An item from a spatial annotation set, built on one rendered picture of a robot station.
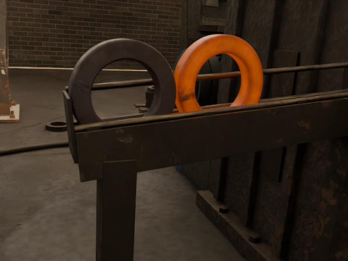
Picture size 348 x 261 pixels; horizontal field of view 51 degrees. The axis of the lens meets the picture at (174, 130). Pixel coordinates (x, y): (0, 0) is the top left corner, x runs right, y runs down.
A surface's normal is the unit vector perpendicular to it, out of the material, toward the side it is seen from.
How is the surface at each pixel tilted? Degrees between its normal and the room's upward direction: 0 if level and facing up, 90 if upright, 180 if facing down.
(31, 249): 0
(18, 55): 90
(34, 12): 90
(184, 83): 90
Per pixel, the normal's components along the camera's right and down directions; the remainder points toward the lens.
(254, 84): 0.42, 0.26
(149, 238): 0.07, -0.96
